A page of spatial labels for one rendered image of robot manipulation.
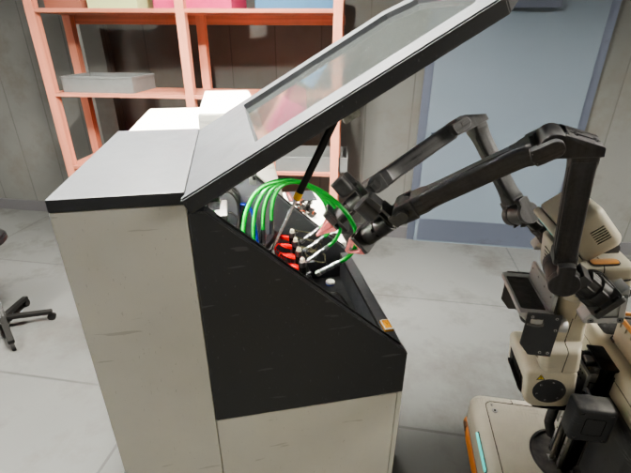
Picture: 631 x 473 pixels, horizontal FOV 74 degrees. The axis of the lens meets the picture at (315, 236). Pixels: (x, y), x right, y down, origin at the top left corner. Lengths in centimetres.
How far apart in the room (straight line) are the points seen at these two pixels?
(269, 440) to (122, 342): 56
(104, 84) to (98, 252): 277
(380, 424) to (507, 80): 304
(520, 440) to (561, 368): 57
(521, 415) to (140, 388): 163
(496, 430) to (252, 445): 111
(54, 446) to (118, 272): 164
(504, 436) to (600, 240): 103
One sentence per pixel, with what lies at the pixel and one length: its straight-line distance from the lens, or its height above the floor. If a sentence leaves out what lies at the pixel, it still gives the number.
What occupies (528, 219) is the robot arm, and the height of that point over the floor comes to 124.
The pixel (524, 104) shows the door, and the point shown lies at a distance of 397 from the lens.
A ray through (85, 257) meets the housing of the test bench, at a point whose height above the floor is 136.
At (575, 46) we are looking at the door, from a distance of 402.
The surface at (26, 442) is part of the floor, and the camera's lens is 269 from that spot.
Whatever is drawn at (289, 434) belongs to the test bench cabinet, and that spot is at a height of 68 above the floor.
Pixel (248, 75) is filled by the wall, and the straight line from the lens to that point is 403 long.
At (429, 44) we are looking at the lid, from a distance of 98.
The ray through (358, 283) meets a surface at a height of 95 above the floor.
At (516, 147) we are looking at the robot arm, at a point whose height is 158.
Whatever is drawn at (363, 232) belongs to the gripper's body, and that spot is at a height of 129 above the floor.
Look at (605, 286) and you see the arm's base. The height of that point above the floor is 122.
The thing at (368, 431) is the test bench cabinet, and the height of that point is 63.
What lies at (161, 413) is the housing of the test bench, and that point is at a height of 85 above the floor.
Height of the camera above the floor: 181
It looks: 26 degrees down
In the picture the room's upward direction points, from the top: straight up
